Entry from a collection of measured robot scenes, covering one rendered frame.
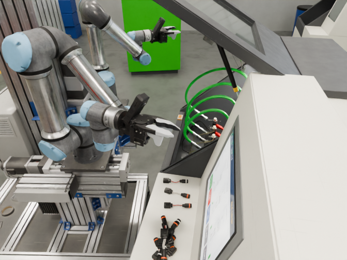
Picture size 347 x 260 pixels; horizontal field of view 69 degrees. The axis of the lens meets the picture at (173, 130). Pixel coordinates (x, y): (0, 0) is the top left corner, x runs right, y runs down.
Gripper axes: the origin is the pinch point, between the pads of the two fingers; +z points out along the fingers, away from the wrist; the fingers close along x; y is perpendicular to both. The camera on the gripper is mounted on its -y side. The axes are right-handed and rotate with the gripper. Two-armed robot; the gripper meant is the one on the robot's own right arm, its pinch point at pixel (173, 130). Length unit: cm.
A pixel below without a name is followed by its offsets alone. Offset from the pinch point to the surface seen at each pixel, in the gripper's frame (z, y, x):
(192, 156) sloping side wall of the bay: -4.2, 30.4, -33.1
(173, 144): -25, 43, -56
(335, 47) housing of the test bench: 44, -18, -96
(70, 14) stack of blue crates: -508, 27, -443
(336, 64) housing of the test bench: 44, -14, -69
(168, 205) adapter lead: -5.5, 44.7, -12.0
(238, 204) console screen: 25.2, 4.4, 16.1
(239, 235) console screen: 27.3, 5.6, 23.6
